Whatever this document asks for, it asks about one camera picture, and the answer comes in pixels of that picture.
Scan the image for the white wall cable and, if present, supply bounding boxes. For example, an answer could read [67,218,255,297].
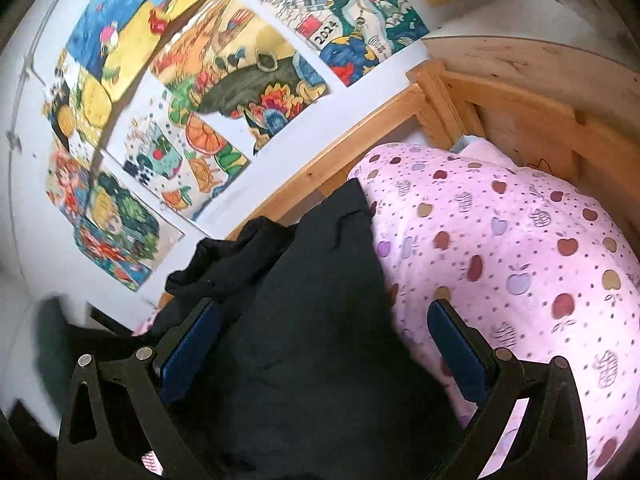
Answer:
[6,0,73,153]

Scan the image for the pink apple print blanket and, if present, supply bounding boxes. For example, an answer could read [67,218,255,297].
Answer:
[350,142,640,480]

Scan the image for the blue and yellow wall poster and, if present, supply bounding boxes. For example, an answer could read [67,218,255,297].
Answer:
[65,0,243,106]

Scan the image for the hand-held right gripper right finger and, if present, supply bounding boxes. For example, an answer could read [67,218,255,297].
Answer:
[426,299,588,480]

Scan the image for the wooden bed frame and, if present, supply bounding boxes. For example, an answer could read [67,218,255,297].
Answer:
[160,35,640,311]

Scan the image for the pale pillow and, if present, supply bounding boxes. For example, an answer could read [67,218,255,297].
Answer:
[452,135,512,167]

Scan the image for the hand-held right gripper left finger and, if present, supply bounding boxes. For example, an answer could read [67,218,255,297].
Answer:
[56,297,223,480]

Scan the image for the fruit print wall poster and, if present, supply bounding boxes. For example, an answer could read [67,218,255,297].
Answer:
[102,72,251,222]

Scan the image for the yellow and black wall poster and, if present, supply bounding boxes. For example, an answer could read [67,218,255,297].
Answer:
[42,49,117,161]

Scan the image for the colourful wall posters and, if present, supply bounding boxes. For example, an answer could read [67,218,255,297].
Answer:
[149,0,332,157]

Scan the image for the dragon wall poster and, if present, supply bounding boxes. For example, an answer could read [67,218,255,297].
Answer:
[232,0,432,87]

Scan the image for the black garment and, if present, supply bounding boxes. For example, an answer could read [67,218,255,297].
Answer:
[65,177,481,480]

